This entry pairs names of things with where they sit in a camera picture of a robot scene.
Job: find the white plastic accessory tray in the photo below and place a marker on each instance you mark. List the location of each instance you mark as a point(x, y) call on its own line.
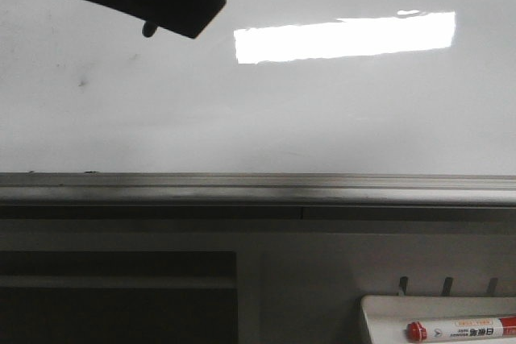
point(384, 319)

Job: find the white whiteboard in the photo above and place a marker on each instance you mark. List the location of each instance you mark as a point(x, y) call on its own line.
point(281, 86)

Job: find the red capped whiteboard marker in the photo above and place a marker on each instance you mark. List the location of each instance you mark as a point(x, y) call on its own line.
point(473, 328)

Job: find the grey aluminium whiteboard tray rail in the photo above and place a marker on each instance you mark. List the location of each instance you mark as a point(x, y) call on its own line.
point(98, 188)

